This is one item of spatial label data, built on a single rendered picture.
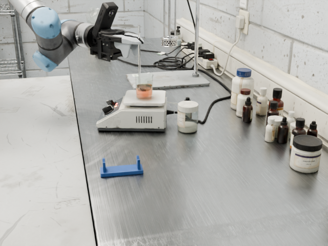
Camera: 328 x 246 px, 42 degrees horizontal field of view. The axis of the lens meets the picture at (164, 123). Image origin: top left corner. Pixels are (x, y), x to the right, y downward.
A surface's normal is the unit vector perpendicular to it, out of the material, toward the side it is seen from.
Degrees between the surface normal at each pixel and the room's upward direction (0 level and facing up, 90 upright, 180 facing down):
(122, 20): 90
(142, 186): 0
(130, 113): 90
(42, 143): 0
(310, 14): 90
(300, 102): 90
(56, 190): 0
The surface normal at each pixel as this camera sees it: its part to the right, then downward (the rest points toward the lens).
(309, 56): -0.97, 0.09
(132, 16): 0.24, 0.37
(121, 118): -0.03, 0.38
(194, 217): 0.00, -0.93
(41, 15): 0.12, -0.38
